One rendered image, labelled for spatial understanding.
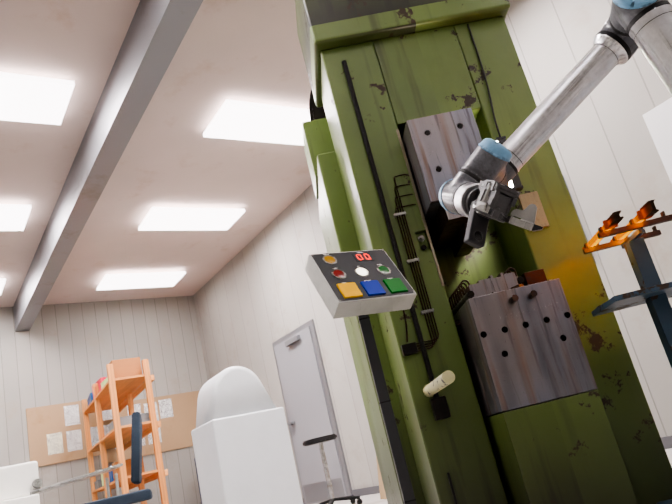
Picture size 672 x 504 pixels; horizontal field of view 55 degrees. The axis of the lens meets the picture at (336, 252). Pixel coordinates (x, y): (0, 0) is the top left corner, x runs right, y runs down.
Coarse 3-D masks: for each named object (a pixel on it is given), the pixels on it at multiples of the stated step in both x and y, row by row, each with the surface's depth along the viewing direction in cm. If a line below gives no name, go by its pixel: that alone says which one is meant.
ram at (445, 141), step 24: (408, 120) 285; (432, 120) 285; (456, 120) 285; (408, 144) 290; (432, 144) 281; (456, 144) 281; (432, 168) 278; (456, 168) 278; (432, 192) 274; (432, 216) 291
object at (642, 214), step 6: (648, 204) 232; (654, 204) 230; (642, 210) 237; (648, 210) 233; (654, 210) 229; (636, 216) 242; (642, 216) 237; (648, 216) 234; (636, 222) 243; (618, 234) 261; (624, 234) 257; (612, 240) 269
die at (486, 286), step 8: (512, 272) 263; (480, 280) 262; (488, 280) 262; (496, 280) 262; (504, 280) 262; (512, 280) 262; (472, 288) 261; (480, 288) 261; (488, 288) 261; (496, 288) 261; (504, 288) 261
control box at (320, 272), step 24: (312, 264) 245; (336, 264) 246; (360, 264) 250; (384, 264) 254; (336, 288) 235; (360, 288) 238; (384, 288) 242; (408, 288) 246; (336, 312) 231; (360, 312) 237
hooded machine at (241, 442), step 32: (224, 384) 578; (256, 384) 592; (224, 416) 567; (256, 416) 576; (224, 448) 552; (256, 448) 565; (288, 448) 579; (224, 480) 542; (256, 480) 555; (288, 480) 568
